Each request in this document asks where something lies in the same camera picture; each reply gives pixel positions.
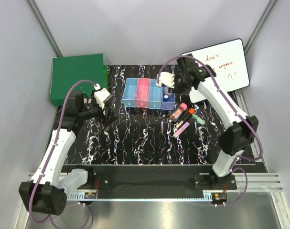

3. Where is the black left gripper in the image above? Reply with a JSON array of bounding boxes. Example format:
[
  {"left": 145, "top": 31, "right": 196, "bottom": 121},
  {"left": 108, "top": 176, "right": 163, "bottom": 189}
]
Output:
[{"left": 79, "top": 90, "right": 118, "bottom": 126}]

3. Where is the blue and grey bottle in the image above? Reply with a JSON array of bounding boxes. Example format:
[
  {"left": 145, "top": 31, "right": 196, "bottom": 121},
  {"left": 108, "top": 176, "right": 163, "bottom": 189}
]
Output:
[{"left": 163, "top": 95, "right": 171, "bottom": 102}]

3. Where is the purple drawer bin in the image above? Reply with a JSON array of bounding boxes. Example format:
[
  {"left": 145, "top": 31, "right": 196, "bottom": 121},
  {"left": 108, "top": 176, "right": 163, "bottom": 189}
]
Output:
[{"left": 161, "top": 92, "right": 175, "bottom": 110}]

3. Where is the sky blue drawer bin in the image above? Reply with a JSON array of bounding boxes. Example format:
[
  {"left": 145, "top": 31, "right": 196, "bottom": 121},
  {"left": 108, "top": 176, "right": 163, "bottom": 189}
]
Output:
[{"left": 149, "top": 79, "right": 163, "bottom": 109}]

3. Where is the light blue drawer bin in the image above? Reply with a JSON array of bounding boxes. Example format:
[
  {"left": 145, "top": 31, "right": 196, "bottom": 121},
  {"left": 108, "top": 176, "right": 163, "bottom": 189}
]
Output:
[{"left": 122, "top": 78, "right": 138, "bottom": 107}]

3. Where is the pink drawer bin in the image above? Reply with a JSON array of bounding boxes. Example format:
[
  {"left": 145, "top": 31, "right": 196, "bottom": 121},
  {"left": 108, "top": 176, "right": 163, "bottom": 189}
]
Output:
[{"left": 136, "top": 78, "right": 150, "bottom": 108}]

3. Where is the green transparent highlighter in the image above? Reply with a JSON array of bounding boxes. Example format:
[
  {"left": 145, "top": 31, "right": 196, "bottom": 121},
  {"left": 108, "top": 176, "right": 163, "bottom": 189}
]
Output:
[{"left": 193, "top": 114, "right": 205, "bottom": 125}]

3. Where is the clear jar of bands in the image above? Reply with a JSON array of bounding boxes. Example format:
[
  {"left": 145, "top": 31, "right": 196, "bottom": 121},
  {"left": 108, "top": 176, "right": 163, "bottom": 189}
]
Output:
[{"left": 163, "top": 86, "right": 173, "bottom": 97}]

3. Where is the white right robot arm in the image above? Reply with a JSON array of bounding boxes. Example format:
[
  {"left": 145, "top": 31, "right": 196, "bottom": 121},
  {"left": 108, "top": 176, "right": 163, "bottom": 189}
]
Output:
[{"left": 172, "top": 55, "right": 258, "bottom": 189}]

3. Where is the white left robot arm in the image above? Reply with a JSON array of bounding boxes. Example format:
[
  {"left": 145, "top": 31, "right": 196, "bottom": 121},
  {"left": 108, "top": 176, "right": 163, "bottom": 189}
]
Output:
[{"left": 19, "top": 86, "right": 116, "bottom": 216}]

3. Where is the colourful pink-capped tube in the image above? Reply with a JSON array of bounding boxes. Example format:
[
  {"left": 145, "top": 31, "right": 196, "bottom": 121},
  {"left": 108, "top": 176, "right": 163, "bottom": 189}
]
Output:
[{"left": 170, "top": 103, "right": 187, "bottom": 123}]

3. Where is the black orange-capped marker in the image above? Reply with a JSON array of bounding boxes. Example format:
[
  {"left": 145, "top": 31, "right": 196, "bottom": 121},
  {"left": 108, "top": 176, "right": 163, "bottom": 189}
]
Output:
[{"left": 182, "top": 108, "right": 195, "bottom": 123}]

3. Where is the beige small marker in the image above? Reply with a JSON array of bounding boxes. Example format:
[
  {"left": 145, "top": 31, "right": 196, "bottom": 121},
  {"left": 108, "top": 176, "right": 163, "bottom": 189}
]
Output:
[{"left": 175, "top": 121, "right": 184, "bottom": 129}]

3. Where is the white dry-erase board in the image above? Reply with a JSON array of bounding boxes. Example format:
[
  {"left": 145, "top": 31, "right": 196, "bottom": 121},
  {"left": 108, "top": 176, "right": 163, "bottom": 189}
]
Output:
[{"left": 182, "top": 38, "right": 250, "bottom": 92}]

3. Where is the black marble pattern mat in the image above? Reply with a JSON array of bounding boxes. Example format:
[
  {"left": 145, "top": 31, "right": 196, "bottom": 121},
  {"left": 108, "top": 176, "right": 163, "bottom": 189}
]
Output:
[{"left": 64, "top": 65, "right": 225, "bottom": 165}]

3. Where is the lilac highlighter pen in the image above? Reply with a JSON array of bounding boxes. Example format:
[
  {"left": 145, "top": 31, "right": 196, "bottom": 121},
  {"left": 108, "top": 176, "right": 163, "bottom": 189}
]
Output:
[{"left": 173, "top": 122, "right": 190, "bottom": 138}]

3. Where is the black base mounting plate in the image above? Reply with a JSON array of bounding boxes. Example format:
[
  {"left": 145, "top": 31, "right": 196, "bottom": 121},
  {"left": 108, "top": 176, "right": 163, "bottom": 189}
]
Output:
[{"left": 92, "top": 165, "right": 237, "bottom": 201}]

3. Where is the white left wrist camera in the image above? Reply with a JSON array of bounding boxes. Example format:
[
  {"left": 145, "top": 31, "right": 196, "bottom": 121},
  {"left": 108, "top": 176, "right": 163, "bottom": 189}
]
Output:
[{"left": 94, "top": 84, "right": 112, "bottom": 109}]

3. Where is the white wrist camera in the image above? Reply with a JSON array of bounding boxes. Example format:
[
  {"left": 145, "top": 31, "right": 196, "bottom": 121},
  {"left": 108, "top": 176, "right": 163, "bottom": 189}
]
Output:
[
  {"left": 156, "top": 72, "right": 175, "bottom": 89},
  {"left": 94, "top": 84, "right": 112, "bottom": 109}
]

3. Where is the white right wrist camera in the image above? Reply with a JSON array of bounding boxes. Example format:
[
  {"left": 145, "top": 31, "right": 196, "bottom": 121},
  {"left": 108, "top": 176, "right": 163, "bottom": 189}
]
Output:
[{"left": 156, "top": 72, "right": 175, "bottom": 89}]

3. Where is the green ring binder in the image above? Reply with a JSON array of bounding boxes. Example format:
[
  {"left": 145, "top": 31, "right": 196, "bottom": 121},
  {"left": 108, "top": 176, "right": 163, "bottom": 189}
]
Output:
[{"left": 50, "top": 53, "right": 108, "bottom": 107}]

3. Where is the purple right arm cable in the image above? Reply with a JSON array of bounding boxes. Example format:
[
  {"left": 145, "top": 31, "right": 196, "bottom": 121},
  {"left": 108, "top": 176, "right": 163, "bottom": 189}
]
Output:
[{"left": 158, "top": 55, "right": 264, "bottom": 207}]

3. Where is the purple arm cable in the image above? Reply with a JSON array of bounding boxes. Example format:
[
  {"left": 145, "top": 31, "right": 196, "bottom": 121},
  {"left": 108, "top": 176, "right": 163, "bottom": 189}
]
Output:
[
  {"left": 29, "top": 80, "right": 99, "bottom": 229},
  {"left": 158, "top": 55, "right": 264, "bottom": 207}
]

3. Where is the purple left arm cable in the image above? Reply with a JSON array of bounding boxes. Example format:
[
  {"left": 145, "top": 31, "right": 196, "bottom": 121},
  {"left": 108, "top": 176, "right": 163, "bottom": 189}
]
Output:
[{"left": 29, "top": 80, "right": 99, "bottom": 229}]

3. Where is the aluminium front rail frame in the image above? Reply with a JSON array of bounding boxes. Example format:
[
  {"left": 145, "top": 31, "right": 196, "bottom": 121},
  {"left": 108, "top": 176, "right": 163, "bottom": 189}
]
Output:
[{"left": 22, "top": 160, "right": 290, "bottom": 229}]

